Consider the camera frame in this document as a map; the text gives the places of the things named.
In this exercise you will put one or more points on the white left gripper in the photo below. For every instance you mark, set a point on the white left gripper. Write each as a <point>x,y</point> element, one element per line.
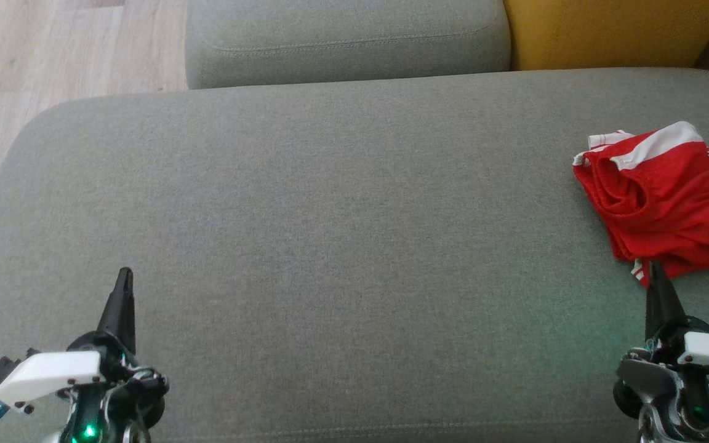
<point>47,375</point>

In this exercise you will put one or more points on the red white-striped shorts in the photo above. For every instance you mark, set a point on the red white-striped shorts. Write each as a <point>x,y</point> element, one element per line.
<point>662,191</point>

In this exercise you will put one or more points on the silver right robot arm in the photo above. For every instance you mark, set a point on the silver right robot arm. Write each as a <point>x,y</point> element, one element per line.
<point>648,429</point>

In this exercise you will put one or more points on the yellow sofa backrest cushion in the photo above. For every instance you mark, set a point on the yellow sofa backrest cushion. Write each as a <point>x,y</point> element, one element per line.
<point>613,31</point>

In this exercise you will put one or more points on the grey sofa seat cushion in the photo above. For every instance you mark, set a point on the grey sofa seat cushion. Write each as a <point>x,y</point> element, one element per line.
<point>342,40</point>

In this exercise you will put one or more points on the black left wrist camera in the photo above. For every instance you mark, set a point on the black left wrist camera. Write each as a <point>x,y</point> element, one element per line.
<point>4,369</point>

